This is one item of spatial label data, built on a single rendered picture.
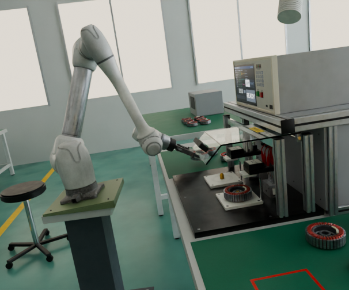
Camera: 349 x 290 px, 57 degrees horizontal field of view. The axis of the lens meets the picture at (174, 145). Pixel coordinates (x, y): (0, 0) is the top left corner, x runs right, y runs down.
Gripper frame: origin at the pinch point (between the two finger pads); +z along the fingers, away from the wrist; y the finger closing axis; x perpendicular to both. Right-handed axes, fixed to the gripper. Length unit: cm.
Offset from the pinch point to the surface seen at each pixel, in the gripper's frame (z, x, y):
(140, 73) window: -5, -57, 409
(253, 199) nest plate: 2, 2, -68
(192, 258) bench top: -24, 21, -90
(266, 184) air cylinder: 7, -5, -64
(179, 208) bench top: -20, 18, -54
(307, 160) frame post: 4, -20, -85
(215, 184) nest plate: -4.4, 5.5, -44.7
